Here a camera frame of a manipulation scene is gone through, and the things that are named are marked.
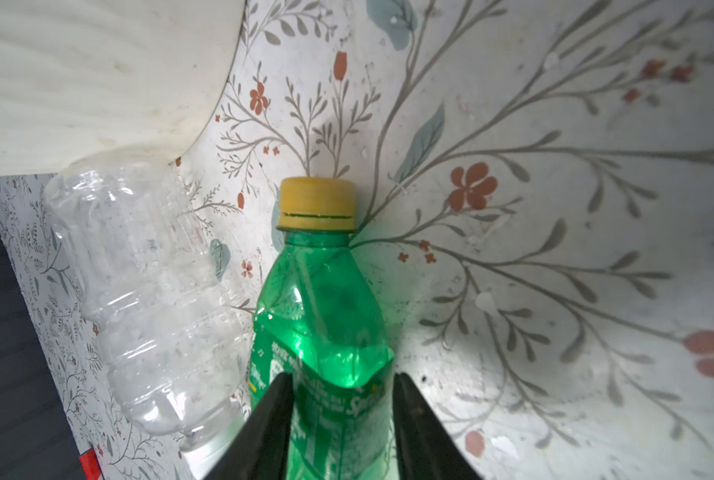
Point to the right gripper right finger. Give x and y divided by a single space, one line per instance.
424 450

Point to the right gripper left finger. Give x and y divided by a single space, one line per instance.
260 449

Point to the green bottle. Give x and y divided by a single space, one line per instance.
318 319

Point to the clear bottle white cap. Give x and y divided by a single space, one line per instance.
174 350

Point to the white ribbed trash bin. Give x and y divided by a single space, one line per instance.
110 79

